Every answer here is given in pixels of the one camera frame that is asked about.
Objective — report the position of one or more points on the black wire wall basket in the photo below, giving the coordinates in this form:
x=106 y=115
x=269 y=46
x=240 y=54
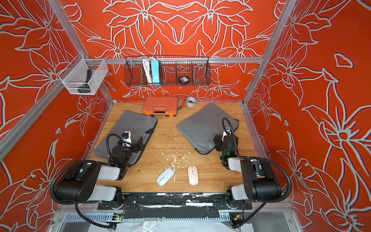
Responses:
x=138 y=70

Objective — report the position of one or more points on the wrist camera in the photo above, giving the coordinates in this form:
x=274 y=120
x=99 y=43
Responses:
x=126 y=139
x=226 y=131

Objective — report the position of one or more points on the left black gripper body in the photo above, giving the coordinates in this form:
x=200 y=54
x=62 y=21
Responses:
x=128 y=152

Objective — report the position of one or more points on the dark green flashlight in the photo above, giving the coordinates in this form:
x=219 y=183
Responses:
x=85 y=88

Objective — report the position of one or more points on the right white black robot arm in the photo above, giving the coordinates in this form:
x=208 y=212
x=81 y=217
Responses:
x=264 y=181

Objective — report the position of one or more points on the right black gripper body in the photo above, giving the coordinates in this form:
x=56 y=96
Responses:
x=221 y=139

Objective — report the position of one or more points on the light blue power bank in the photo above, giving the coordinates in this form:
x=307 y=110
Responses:
x=155 y=72

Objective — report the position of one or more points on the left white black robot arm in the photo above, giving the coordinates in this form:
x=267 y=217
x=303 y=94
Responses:
x=77 y=183

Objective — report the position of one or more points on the clear acrylic wall box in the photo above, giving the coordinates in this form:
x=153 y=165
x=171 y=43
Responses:
x=74 y=74

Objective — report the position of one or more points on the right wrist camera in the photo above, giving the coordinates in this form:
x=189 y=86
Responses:
x=226 y=131

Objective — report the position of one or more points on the small black square device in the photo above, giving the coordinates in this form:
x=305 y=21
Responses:
x=183 y=81

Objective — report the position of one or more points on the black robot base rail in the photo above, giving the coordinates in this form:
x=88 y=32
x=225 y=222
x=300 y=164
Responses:
x=177 y=206

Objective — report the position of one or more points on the grey laptop bag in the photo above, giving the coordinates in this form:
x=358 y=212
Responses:
x=201 y=128
x=136 y=130

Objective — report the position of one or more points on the white computer mouse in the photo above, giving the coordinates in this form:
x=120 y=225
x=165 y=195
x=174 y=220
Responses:
x=165 y=176

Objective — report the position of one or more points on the grey duct tape roll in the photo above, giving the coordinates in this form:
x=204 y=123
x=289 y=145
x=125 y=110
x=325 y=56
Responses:
x=190 y=102

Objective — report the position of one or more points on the orange tool case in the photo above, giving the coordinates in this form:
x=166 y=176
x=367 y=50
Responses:
x=161 y=106

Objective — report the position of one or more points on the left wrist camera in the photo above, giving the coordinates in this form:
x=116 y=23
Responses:
x=126 y=139

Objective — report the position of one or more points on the pink computer mouse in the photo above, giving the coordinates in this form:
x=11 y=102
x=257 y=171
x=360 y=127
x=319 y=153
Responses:
x=193 y=176

